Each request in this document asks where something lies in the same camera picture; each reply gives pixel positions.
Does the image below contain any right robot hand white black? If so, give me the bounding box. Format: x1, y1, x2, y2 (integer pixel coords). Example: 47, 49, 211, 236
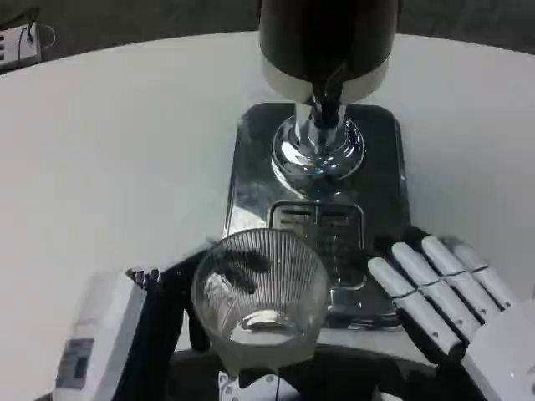
365, 226, 535, 401

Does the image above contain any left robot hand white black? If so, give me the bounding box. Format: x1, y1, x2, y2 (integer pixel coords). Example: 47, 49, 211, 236
53, 241, 302, 401

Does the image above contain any clear ribbed glass cup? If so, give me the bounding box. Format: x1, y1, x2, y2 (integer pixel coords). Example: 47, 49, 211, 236
191, 227, 334, 376

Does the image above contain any steel drip grid plate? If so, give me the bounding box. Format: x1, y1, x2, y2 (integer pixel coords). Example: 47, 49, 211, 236
267, 200, 369, 293

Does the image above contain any black robot torso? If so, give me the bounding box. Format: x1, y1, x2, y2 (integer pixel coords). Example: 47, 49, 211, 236
171, 345, 488, 401

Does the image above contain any steel drip tray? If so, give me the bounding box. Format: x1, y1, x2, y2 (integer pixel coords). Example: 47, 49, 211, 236
224, 102, 414, 332

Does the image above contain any black dispenser tap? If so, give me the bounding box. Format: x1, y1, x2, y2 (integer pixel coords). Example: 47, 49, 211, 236
311, 62, 349, 129

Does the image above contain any black steel drink dispenser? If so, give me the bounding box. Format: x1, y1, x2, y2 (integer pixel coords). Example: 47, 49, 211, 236
256, 0, 399, 185

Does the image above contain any white power strip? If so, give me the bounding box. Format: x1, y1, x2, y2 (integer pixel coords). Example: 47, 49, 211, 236
0, 23, 43, 73

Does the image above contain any black cable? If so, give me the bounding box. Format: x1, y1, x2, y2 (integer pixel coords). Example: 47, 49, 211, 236
15, 7, 57, 53

